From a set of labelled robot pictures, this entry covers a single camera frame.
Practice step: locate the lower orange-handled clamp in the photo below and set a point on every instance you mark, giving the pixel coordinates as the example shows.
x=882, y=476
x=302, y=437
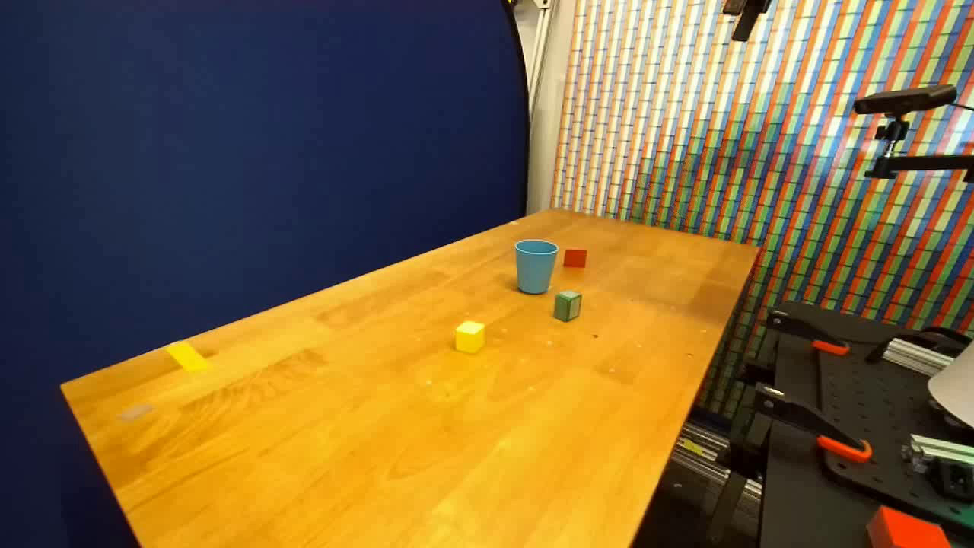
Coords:
x=829, y=437

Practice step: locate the black camera on mount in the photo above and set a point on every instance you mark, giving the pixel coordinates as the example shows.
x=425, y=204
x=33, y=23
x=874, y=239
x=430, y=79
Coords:
x=906, y=100

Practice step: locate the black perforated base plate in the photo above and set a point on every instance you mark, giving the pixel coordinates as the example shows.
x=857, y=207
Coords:
x=813, y=500

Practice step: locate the blue cup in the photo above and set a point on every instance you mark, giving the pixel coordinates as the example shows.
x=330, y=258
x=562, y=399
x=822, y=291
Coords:
x=535, y=266

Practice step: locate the green block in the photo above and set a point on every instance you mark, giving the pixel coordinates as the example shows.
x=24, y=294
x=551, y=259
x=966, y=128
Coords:
x=568, y=304

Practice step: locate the black overhead mount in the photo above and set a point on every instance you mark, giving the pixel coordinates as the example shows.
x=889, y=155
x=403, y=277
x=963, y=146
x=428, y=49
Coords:
x=747, y=12

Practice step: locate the orange-handled clamp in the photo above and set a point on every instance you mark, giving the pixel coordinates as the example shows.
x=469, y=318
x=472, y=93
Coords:
x=829, y=437
x=812, y=332

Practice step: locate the yellow block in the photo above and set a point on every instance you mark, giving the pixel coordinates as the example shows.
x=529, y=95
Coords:
x=469, y=335

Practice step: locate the silver aluminium rail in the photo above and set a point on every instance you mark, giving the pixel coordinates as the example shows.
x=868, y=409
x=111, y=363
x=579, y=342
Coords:
x=943, y=450

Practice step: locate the upper orange-handled clamp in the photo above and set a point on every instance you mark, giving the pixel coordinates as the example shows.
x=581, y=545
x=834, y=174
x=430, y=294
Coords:
x=812, y=332

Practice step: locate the red box corner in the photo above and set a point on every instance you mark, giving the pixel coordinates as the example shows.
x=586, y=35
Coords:
x=889, y=529

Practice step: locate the yellow tape strip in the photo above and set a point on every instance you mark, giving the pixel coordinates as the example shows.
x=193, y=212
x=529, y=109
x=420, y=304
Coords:
x=186, y=358

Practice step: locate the red block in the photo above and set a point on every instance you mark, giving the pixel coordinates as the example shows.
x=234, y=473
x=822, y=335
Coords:
x=575, y=258

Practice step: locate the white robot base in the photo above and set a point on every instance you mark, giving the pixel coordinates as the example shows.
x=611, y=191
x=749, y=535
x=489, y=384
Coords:
x=955, y=387

